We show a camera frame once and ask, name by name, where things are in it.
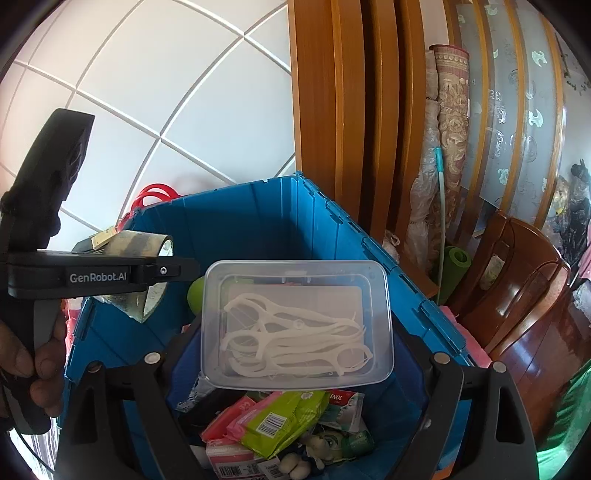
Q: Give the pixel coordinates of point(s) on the white blue plush toy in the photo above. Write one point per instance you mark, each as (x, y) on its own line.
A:
(318, 445)

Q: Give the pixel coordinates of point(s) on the lime green ball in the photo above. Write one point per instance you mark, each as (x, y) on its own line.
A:
(196, 295)

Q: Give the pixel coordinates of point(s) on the pile of white floss picks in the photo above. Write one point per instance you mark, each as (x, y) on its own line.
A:
(258, 344)

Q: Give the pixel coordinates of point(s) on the roll of clear tape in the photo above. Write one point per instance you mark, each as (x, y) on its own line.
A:
(134, 244)

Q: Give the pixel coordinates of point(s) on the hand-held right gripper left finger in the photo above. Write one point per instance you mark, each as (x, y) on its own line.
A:
(152, 383)

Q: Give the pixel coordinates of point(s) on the black plastic bags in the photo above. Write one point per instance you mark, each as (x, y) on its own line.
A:
(577, 207)

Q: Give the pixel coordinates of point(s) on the red bear-shaped case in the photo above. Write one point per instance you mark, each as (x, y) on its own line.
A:
(161, 187)

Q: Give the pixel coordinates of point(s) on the clear plastic box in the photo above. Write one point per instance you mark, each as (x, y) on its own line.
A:
(300, 277)

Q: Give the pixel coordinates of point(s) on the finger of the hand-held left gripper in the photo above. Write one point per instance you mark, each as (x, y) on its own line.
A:
(171, 270)

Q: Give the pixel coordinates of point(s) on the plastic-wrapped roll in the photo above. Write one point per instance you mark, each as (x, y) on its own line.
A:
(425, 138)

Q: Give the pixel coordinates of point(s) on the rolled patterned carpet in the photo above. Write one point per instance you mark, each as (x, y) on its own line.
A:
(452, 115)

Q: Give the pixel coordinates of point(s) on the wooden door frame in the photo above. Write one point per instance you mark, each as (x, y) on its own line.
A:
(351, 92)

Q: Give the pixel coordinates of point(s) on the green cloth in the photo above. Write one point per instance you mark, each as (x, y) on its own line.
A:
(570, 424)

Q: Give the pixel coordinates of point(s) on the green white medicine box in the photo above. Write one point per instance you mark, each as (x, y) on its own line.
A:
(344, 408)

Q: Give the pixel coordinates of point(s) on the blue plastic crate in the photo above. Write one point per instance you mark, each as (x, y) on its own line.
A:
(258, 221)

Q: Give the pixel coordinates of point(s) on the person's left hand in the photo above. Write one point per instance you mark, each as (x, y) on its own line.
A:
(48, 364)

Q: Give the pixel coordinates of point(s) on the yellow notepad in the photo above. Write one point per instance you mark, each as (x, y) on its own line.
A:
(104, 237)

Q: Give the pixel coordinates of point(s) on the pink floral tissue pack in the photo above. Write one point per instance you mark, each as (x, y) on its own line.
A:
(231, 461)
(224, 417)

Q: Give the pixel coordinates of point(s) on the wooden chair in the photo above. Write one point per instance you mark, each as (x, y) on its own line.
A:
(517, 286)

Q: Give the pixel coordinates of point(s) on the pink green wet wipes pack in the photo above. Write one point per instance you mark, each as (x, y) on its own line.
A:
(286, 415)

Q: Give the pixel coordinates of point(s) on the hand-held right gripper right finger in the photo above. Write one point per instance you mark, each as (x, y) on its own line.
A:
(443, 392)

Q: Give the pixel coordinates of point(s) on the pink mat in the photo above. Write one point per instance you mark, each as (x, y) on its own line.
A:
(466, 337)

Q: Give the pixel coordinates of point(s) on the green rolled mat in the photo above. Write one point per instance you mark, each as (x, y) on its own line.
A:
(457, 265)

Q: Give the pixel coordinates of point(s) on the teal pole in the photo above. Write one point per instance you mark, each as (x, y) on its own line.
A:
(442, 207)

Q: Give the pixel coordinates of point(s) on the frosted glass door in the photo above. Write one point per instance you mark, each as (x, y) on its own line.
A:
(503, 92)

